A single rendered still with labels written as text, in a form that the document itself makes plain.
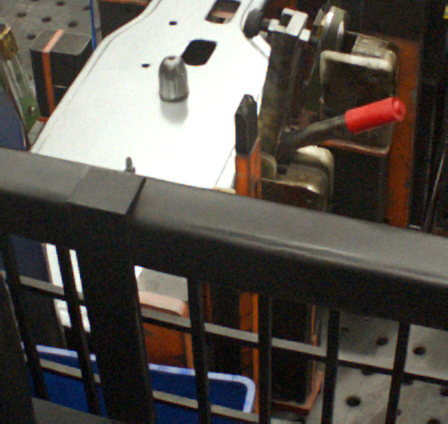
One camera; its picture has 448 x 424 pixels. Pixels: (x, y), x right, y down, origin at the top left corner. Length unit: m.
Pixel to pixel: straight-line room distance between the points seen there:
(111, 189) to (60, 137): 0.88
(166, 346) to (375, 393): 0.58
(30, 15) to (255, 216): 1.63
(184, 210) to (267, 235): 0.03
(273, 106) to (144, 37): 0.34
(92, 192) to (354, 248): 0.09
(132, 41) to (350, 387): 0.47
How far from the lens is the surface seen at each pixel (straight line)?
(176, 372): 0.86
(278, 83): 1.09
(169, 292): 0.86
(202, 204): 0.41
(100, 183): 0.42
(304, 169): 1.16
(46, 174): 0.43
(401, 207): 1.48
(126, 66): 1.38
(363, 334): 1.49
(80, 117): 1.32
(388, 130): 1.32
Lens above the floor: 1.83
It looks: 43 degrees down
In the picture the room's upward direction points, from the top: 2 degrees counter-clockwise
